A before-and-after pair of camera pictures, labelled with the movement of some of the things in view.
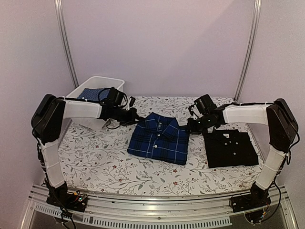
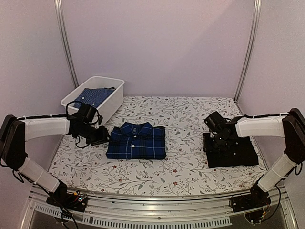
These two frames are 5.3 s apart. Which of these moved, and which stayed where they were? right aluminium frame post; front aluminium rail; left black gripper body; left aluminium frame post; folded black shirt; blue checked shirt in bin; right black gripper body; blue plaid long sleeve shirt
Moved: left black gripper body; right black gripper body; blue plaid long sleeve shirt
Stayed: blue checked shirt in bin; front aluminium rail; right aluminium frame post; folded black shirt; left aluminium frame post
